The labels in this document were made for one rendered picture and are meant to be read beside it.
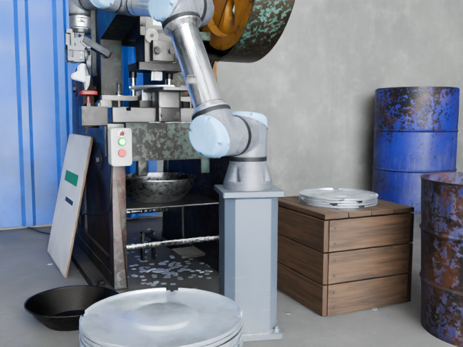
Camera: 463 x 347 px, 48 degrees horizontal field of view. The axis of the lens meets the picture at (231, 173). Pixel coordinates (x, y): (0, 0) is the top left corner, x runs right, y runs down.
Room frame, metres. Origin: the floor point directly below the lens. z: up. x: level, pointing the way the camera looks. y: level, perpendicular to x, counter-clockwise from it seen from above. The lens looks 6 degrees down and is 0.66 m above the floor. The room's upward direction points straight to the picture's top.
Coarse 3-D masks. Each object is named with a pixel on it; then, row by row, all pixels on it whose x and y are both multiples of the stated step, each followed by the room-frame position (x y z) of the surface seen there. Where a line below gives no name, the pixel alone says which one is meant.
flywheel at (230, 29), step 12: (216, 0) 2.59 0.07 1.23; (228, 0) 2.47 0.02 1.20; (240, 0) 2.36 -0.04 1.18; (252, 0) 2.19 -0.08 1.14; (216, 12) 2.59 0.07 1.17; (228, 12) 2.51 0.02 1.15; (240, 12) 2.36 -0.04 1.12; (216, 24) 2.59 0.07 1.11; (228, 24) 2.47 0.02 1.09; (240, 24) 2.28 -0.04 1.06; (216, 36) 2.51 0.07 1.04; (228, 36) 2.39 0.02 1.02; (216, 48) 2.51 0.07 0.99; (228, 48) 2.39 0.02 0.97
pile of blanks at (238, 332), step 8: (240, 328) 0.90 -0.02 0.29; (80, 336) 0.86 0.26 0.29; (232, 336) 0.85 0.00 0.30; (240, 336) 0.91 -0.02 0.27; (80, 344) 0.88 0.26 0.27; (88, 344) 0.82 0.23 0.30; (96, 344) 0.80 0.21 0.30; (208, 344) 0.82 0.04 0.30; (216, 344) 0.81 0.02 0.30; (224, 344) 0.83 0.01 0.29; (232, 344) 0.85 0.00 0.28; (240, 344) 0.89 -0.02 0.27
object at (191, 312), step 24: (192, 288) 1.05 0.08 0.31; (96, 312) 0.94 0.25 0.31; (120, 312) 0.94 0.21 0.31; (144, 312) 0.92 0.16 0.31; (168, 312) 0.92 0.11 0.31; (192, 312) 0.92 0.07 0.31; (216, 312) 0.94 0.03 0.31; (240, 312) 0.93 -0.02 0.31; (96, 336) 0.83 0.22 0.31; (120, 336) 0.83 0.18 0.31; (144, 336) 0.83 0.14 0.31; (168, 336) 0.83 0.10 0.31; (192, 336) 0.83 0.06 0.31; (216, 336) 0.83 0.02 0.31
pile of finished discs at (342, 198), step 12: (300, 192) 2.00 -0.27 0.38; (312, 192) 2.01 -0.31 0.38; (324, 192) 1.97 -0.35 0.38; (336, 192) 1.97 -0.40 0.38; (348, 192) 1.97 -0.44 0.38; (360, 192) 2.02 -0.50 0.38; (372, 192) 1.99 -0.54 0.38; (312, 204) 1.86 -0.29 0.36; (324, 204) 1.83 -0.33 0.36; (336, 204) 1.88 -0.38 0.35; (348, 204) 1.81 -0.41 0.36; (360, 204) 1.82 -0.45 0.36; (372, 204) 1.85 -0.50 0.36
